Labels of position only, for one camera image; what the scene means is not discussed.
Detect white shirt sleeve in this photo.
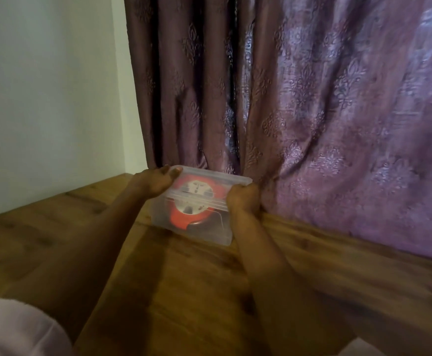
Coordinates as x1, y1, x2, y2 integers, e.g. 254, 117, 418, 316
336, 337, 386, 356
0, 298, 74, 356

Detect clear plastic box lid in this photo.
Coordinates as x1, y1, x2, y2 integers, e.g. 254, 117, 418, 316
162, 165, 254, 214

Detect purple patterned curtain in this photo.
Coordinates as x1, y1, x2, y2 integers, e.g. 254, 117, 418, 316
123, 0, 432, 265

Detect clear plastic storage box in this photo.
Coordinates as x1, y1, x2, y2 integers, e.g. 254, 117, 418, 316
150, 181, 235, 247

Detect person's right hand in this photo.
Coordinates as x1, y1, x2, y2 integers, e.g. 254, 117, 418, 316
225, 182, 262, 216

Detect person's left forearm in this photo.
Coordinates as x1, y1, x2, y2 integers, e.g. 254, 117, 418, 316
0, 181, 154, 345

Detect orange extension cord reel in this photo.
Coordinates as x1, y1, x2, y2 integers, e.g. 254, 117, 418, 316
166, 174, 227, 230

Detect person's left hand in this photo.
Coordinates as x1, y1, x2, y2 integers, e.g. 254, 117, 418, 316
127, 165, 183, 201

